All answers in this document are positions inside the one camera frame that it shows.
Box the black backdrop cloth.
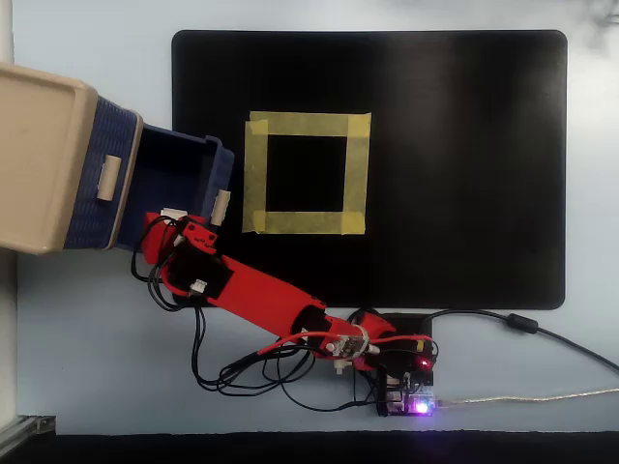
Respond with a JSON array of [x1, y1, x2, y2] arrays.
[[0, 431, 619, 464]]

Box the blue woven-pattern drawer plain handle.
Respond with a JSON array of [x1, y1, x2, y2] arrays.
[[64, 95, 142, 250]]

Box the yellow masking tape strip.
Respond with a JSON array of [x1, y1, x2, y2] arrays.
[[340, 112, 373, 236], [248, 111, 373, 138], [241, 210, 367, 237], [242, 119, 269, 234]]

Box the blue woven-pattern drawer taped handle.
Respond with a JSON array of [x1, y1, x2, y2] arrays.
[[117, 122, 237, 253]]

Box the black table mat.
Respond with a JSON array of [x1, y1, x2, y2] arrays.
[[170, 29, 569, 311]]

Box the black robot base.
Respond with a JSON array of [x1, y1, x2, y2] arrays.
[[378, 312, 435, 388]]

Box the red wire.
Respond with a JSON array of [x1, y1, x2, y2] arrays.
[[255, 330, 427, 358]]

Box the thick black power cable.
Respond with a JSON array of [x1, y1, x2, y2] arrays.
[[419, 308, 619, 376]]

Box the controller circuit board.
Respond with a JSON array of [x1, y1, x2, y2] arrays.
[[375, 359, 439, 419]]

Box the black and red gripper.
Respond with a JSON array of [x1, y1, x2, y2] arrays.
[[139, 211, 233, 292]]

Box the thin black servo wire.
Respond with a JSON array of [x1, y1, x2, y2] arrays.
[[192, 304, 321, 398], [130, 215, 188, 313]]

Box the white translucent USB cable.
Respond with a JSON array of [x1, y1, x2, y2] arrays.
[[433, 387, 619, 407]]

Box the aluminium profile post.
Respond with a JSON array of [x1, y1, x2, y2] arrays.
[[0, 414, 57, 451]]

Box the white cable tie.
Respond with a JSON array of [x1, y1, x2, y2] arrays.
[[354, 324, 372, 360]]

